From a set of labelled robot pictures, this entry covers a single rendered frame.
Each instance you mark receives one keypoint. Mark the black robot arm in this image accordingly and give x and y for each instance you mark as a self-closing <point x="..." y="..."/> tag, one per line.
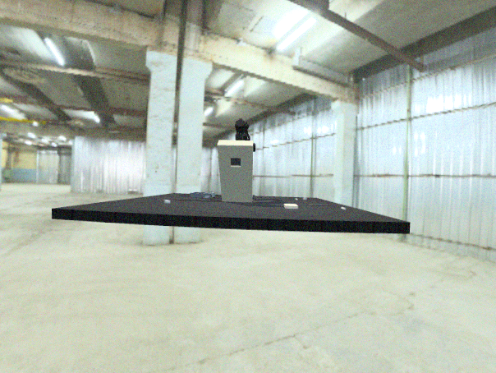
<point x="241" y="128"/>

